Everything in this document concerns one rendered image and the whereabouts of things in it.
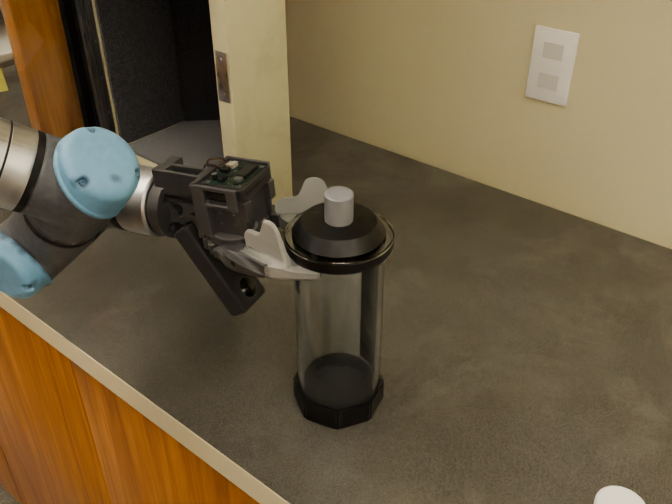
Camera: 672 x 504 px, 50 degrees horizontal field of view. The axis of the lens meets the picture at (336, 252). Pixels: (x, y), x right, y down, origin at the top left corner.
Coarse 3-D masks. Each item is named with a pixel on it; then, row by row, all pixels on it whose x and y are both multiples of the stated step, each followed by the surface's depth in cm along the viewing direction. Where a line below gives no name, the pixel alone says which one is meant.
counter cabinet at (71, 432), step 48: (0, 336) 119; (0, 384) 133; (48, 384) 114; (96, 384) 100; (0, 432) 150; (48, 432) 126; (96, 432) 109; (144, 432) 96; (0, 480) 171; (48, 480) 141; (96, 480) 120; (144, 480) 104; (192, 480) 92
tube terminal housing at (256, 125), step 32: (224, 0) 89; (256, 0) 93; (224, 32) 91; (256, 32) 95; (256, 64) 97; (256, 96) 99; (288, 96) 105; (224, 128) 100; (256, 128) 102; (288, 128) 107; (288, 160) 110; (288, 192) 113
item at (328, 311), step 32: (288, 224) 71; (384, 224) 71; (320, 256) 66; (320, 288) 68; (352, 288) 68; (320, 320) 71; (352, 320) 70; (320, 352) 73; (352, 352) 73; (320, 384) 76; (352, 384) 75
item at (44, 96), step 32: (0, 0) 102; (32, 0) 104; (0, 32) 104; (32, 32) 106; (64, 32) 108; (0, 64) 106; (32, 64) 108; (64, 64) 110; (0, 96) 108; (32, 96) 110; (64, 96) 113; (64, 128) 115
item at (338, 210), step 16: (336, 192) 67; (352, 192) 67; (320, 208) 71; (336, 208) 67; (352, 208) 68; (368, 208) 71; (304, 224) 68; (320, 224) 68; (336, 224) 68; (352, 224) 68; (368, 224) 68; (304, 240) 67; (320, 240) 66; (336, 240) 66; (352, 240) 66; (368, 240) 67; (336, 256) 66; (352, 256) 66
